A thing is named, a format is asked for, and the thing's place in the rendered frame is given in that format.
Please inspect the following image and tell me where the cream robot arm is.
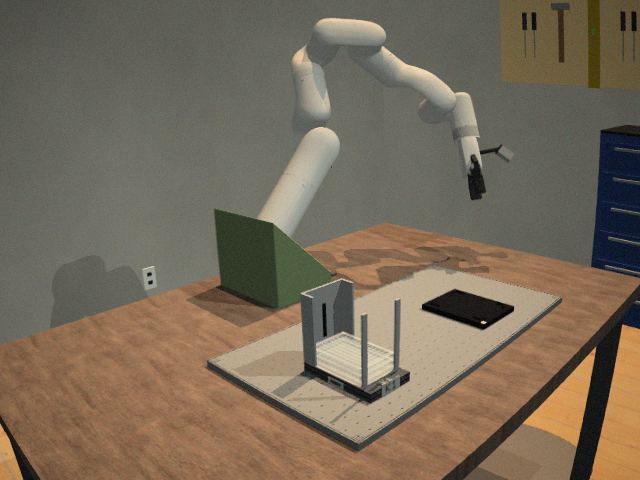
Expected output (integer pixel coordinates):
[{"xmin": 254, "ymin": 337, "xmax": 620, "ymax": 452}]
[{"xmin": 257, "ymin": 18, "xmax": 480, "ymax": 238}]

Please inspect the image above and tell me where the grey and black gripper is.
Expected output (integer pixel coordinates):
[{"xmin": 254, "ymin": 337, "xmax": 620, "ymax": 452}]
[{"xmin": 454, "ymin": 135, "xmax": 486, "ymax": 200}]

